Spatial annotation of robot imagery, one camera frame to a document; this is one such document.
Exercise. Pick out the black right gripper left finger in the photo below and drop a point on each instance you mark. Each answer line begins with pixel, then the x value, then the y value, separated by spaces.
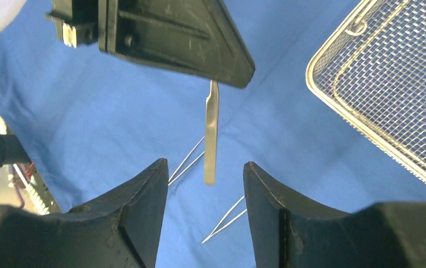
pixel 120 228

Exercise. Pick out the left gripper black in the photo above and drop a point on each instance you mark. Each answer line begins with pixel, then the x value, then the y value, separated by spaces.
pixel 196 37

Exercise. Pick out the blue surgical wrap cloth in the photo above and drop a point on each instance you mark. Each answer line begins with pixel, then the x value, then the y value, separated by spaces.
pixel 91 121

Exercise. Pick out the wire mesh steel tray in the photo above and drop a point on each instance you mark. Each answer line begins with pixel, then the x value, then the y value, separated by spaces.
pixel 372 72

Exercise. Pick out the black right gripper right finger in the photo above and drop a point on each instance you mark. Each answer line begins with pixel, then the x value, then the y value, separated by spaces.
pixel 289 229

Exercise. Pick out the steel forceps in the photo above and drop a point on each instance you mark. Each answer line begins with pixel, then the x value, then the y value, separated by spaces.
pixel 186 163

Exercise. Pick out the pointed steel tweezers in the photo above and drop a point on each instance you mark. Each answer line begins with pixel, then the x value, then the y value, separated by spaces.
pixel 227 219

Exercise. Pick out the blunt steel tweezers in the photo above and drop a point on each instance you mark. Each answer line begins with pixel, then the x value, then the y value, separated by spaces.
pixel 211 134

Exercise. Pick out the aluminium front rail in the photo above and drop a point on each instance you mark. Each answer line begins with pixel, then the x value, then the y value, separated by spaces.
pixel 24 178

